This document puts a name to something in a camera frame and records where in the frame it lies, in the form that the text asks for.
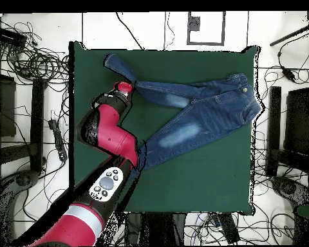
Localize dark green table cloth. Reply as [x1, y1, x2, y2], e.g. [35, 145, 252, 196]
[68, 41, 261, 218]

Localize black power adapter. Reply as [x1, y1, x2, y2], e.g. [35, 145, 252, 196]
[281, 67, 296, 82]

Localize black tripod leg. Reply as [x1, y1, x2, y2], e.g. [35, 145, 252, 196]
[269, 24, 309, 47]

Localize black power strip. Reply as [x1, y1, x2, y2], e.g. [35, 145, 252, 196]
[48, 118, 68, 162]
[217, 212, 241, 244]

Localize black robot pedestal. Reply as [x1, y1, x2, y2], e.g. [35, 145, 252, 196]
[124, 212, 188, 247]

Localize grey square frame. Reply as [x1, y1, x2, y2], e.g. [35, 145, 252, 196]
[186, 11, 226, 46]

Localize black cable tangle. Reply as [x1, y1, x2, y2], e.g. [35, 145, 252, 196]
[0, 15, 70, 86]

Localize dark square case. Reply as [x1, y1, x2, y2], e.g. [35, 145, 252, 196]
[283, 86, 309, 155]
[0, 73, 17, 138]

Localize black flat box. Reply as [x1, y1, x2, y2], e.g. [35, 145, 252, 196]
[0, 26, 28, 44]

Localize black stand bar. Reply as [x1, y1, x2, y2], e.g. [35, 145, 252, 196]
[268, 86, 282, 152]
[29, 77, 48, 172]

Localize grey wheeled stand leg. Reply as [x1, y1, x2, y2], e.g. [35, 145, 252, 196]
[0, 169, 41, 245]
[270, 176, 309, 206]

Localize blue denim jeans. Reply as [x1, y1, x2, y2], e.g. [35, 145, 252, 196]
[103, 53, 263, 179]

